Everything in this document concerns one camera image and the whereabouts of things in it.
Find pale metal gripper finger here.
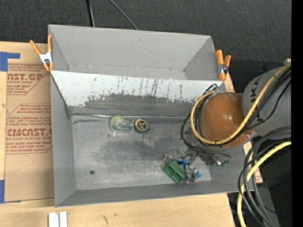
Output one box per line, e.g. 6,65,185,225
164,151,188,163
185,164,200,183

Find blue and clear plastic thing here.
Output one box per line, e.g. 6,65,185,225
176,158,203,183

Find green plastic block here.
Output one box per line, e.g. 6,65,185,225
163,160,187,184

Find black and yellow round case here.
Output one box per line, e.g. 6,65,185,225
134,118,149,134

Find grey metal bin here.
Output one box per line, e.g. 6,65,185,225
48,24,255,208

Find clear tape dispenser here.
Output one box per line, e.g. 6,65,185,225
108,115,134,136

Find brown cardboard board, red print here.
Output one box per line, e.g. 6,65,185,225
0,41,55,203

